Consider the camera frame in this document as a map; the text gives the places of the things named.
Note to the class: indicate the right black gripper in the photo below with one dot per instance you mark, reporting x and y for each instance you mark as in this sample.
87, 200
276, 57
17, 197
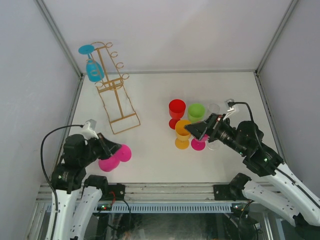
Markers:
209, 127

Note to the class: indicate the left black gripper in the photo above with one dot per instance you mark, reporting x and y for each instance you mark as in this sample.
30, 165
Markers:
109, 147

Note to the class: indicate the cyan plastic wine glass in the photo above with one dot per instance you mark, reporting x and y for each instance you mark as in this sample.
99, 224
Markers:
93, 68

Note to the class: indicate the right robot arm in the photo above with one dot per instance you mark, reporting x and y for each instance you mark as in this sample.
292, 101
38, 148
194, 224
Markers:
297, 204

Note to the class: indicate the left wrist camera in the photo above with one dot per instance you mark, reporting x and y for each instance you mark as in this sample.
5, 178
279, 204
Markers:
88, 130

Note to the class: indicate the green plastic wine glass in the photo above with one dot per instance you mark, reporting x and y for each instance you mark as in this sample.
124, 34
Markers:
196, 112

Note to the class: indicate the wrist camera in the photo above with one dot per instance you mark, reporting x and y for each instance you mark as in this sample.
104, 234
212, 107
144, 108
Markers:
88, 130
232, 108

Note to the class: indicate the magenta wine glass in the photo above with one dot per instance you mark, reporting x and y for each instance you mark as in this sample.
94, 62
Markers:
124, 154
199, 145

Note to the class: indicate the gold wire glass rack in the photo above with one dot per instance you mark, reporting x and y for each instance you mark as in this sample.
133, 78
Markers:
119, 109

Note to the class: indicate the clear wine glass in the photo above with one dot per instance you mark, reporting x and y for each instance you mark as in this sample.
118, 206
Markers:
213, 146
213, 108

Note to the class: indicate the black base bracket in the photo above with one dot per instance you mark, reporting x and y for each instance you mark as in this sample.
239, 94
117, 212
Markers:
113, 192
222, 192

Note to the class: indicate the right black base bracket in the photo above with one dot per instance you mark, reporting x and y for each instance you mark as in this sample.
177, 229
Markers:
222, 192

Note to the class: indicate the blue slotted cable duct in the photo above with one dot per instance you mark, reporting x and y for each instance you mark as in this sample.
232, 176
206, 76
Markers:
163, 208

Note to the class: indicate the left black base bracket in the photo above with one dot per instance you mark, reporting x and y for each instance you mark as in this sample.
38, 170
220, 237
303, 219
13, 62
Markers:
113, 192

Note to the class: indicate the red plastic wine glass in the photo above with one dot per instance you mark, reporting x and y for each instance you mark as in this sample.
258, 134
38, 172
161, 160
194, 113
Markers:
177, 109

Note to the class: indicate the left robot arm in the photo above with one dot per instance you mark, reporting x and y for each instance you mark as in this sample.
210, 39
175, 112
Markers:
76, 194

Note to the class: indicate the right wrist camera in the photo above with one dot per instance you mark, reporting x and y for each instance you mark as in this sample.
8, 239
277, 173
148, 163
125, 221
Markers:
232, 108

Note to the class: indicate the orange plastic wine glass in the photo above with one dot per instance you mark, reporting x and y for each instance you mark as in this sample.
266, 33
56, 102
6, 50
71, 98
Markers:
182, 135

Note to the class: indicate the aluminium mounting rail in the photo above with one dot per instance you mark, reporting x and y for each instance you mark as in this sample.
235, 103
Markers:
169, 192

